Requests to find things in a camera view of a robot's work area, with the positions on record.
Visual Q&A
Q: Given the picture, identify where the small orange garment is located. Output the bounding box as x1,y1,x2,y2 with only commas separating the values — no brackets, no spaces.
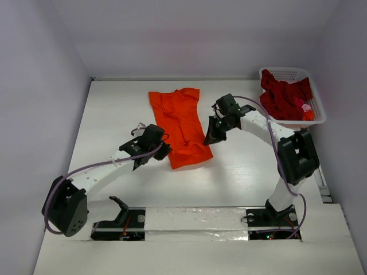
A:
302,110,315,121

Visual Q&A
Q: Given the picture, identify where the white plastic basket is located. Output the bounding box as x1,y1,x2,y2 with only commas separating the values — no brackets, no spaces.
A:
259,66,326,128

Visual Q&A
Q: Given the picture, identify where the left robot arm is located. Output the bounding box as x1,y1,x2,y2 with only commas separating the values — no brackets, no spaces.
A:
41,123,172,237

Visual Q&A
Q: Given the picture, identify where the pink garment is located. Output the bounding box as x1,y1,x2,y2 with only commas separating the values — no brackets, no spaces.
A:
294,97,311,113

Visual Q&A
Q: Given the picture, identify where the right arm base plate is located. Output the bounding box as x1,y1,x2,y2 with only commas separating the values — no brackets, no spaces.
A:
241,206,302,241

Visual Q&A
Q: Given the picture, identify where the orange t shirt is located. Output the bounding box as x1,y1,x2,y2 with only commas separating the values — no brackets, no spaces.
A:
149,88,213,170

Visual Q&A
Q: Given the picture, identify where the dark red t shirt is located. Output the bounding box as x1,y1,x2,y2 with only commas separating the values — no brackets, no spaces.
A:
259,69,313,121

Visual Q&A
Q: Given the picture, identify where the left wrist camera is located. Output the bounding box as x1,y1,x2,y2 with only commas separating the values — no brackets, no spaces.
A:
137,123,146,129

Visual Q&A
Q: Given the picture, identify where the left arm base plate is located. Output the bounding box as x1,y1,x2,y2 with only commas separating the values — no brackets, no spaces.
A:
91,208,146,241

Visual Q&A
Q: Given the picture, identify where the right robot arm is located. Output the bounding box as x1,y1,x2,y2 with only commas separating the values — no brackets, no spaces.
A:
203,93,320,225

